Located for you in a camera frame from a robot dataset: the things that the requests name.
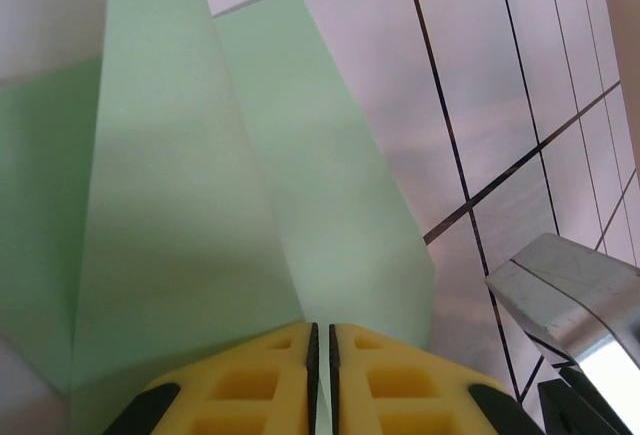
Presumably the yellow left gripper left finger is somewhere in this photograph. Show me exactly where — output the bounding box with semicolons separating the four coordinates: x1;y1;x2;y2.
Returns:
101;322;320;435

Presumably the light green cloth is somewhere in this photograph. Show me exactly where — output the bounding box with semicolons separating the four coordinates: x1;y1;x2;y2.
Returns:
0;0;437;435

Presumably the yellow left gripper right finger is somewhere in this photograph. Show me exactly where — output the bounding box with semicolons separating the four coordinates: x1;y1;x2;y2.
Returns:
327;322;547;435

